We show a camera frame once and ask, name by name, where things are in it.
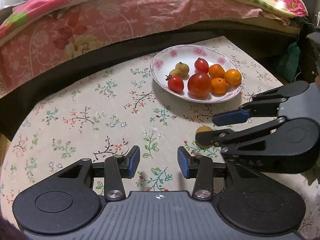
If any dark brown longan fruit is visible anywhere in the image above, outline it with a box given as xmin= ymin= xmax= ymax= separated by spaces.
xmin=195 ymin=126 xmax=212 ymax=148

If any yellow-orange mandarin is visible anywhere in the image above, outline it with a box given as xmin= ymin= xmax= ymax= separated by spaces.
xmin=224 ymin=69 xmax=242 ymax=86

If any small orange mandarin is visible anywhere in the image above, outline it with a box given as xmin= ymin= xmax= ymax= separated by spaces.
xmin=211 ymin=77 xmax=227 ymax=95

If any large red tomato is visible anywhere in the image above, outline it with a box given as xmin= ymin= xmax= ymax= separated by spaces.
xmin=187 ymin=73 xmax=212 ymax=99

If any small red tomato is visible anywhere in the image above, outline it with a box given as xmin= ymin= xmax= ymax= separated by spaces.
xmin=166 ymin=75 xmax=184 ymax=94

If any red oval tomato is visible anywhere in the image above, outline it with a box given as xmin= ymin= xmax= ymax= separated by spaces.
xmin=194 ymin=58 xmax=209 ymax=74

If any tan longan fruit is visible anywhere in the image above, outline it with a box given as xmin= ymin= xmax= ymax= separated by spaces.
xmin=175 ymin=62 xmax=189 ymax=77

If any green bag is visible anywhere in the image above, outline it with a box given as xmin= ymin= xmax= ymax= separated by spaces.
xmin=277 ymin=42 xmax=300 ymax=82

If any floral tablecloth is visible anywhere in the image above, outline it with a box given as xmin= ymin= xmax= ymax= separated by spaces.
xmin=0 ymin=35 xmax=320 ymax=240

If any white floral rimmed plate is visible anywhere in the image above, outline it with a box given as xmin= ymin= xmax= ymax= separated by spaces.
xmin=150 ymin=44 xmax=243 ymax=103

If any pink floral bed sheet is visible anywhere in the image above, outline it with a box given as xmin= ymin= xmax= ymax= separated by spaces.
xmin=1 ymin=0 xmax=261 ymax=96

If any dark bed frame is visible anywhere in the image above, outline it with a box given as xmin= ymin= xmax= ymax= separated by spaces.
xmin=1 ymin=20 xmax=302 ymax=139

